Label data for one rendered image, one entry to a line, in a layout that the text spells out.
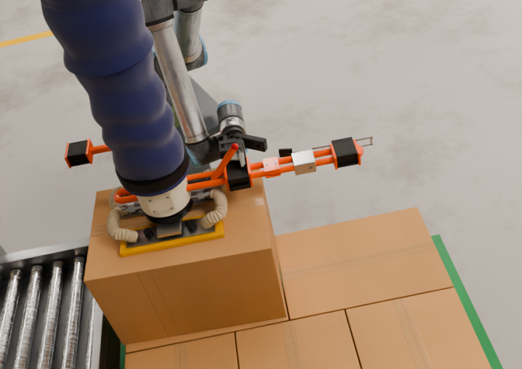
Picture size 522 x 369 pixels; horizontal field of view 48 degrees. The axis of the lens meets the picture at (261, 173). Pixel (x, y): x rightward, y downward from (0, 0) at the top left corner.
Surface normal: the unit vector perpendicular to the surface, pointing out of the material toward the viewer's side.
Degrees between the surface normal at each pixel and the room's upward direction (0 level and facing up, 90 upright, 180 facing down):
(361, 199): 0
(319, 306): 0
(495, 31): 0
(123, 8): 73
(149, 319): 90
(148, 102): 80
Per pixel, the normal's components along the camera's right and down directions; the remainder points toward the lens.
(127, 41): 0.75, 0.52
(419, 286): -0.15, -0.71
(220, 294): 0.11, 0.68
